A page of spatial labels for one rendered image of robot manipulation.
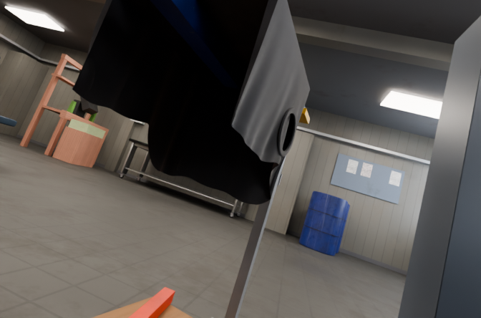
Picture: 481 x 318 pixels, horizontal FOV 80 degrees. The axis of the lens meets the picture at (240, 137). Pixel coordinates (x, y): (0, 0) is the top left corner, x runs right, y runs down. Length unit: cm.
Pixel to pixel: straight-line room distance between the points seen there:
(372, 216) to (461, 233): 632
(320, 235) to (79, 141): 506
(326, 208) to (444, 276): 466
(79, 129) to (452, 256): 663
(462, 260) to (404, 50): 356
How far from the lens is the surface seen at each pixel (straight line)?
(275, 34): 62
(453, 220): 81
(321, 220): 541
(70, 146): 688
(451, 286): 81
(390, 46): 419
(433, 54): 429
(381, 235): 717
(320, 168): 698
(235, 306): 127
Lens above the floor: 55
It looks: 10 degrees up
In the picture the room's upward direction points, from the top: 18 degrees clockwise
